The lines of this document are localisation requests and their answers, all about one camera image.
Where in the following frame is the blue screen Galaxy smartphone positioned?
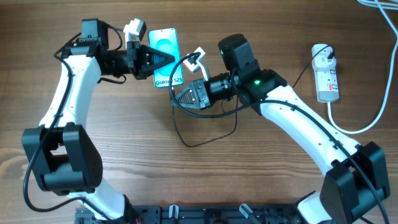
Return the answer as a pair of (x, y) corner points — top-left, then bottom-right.
(148, 27), (184, 88)

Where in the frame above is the black USB charging cable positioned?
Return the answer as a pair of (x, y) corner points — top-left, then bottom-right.
(167, 45), (336, 148)

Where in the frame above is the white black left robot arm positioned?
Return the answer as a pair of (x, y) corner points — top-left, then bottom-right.
(22, 18), (175, 223)

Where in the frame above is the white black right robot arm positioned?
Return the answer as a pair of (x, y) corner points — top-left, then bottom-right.
(171, 34), (390, 223)

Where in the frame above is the white USB charger plug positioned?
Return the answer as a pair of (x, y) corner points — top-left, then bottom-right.
(312, 54), (336, 72)

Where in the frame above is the white power strip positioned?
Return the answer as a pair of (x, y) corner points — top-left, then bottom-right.
(312, 44), (340, 103)

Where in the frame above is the white power strip cord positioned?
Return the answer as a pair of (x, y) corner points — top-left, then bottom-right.
(326, 0), (398, 135)

